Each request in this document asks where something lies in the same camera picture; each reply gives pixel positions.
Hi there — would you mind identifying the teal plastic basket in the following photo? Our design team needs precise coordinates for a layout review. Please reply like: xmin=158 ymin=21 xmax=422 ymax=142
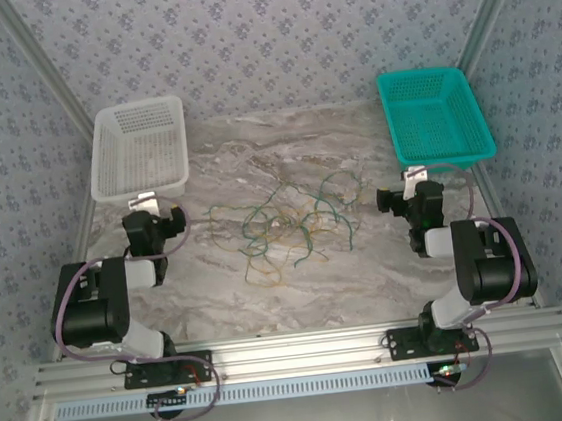
xmin=375 ymin=61 xmax=501 ymax=179

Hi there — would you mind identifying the white plastic basket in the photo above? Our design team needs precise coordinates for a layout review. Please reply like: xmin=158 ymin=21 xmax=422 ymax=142
xmin=82 ymin=93 xmax=194 ymax=208

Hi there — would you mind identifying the black controller board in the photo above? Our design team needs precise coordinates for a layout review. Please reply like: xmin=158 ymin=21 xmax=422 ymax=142
xmin=145 ymin=386 xmax=192 ymax=421
xmin=429 ymin=359 xmax=470 ymax=391

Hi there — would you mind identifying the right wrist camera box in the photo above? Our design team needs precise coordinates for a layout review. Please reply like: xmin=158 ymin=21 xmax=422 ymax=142
xmin=399 ymin=163 xmax=432 ymax=200

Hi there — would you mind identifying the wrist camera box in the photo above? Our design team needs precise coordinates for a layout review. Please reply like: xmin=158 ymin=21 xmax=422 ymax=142
xmin=399 ymin=163 xmax=432 ymax=200
xmin=125 ymin=189 xmax=161 ymax=213

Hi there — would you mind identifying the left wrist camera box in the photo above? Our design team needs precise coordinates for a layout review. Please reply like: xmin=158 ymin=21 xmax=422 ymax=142
xmin=125 ymin=189 xmax=161 ymax=213

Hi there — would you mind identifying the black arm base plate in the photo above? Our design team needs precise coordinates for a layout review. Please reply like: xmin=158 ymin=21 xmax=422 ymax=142
xmin=385 ymin=319 xmax=481 ymax=363
xmin=121 ymin=350 xmax=216 ymax=392

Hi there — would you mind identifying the aluminium rail beam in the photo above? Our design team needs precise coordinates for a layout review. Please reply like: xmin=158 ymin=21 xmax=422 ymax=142
xmin=29 ymin=305 xmax=562 ymax=402

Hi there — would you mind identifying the white slotted cable duct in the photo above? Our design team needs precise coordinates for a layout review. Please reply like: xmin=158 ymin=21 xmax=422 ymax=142
xmin=53 ymin=360 xmax=444 ymax=421

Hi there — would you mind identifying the aluminium frame post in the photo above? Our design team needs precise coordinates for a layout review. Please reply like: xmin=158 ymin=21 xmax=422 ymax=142
xmin=450 ymin=0 xmax=544 ymax=80
xmin=0 ymin=0 xmax=99 ymax=150

